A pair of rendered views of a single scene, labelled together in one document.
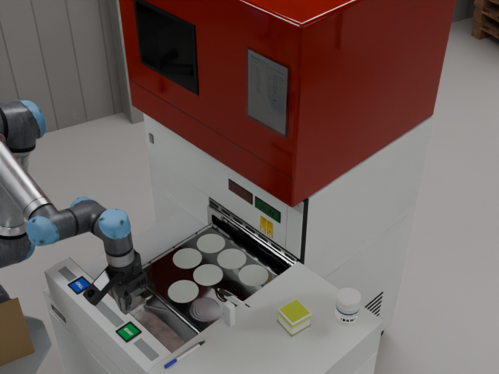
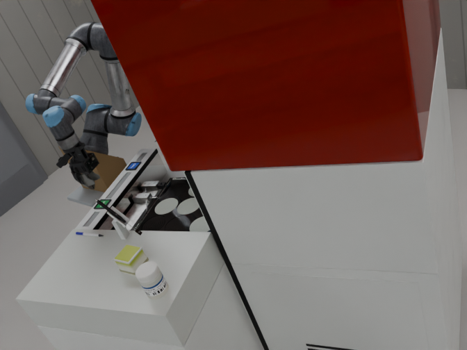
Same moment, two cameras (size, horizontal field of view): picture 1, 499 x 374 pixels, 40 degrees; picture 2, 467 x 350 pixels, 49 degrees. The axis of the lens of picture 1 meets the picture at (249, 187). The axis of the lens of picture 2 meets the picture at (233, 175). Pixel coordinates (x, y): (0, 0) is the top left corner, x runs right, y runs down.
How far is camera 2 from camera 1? 2.16 m
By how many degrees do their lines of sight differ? 61
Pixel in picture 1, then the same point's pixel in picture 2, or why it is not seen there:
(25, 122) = (102, 39)
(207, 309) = (154, 225)
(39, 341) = not seen: hidden behind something
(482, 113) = not seen: outside the picture
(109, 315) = (115, 189)
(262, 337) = not seen: hidden behind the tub
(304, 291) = (176, 253)
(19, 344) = (100, 182)
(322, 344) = (121, 292)
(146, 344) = (96, 217)
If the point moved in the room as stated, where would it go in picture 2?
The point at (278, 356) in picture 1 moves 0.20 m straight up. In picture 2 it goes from (102, 276) to (74, 232)
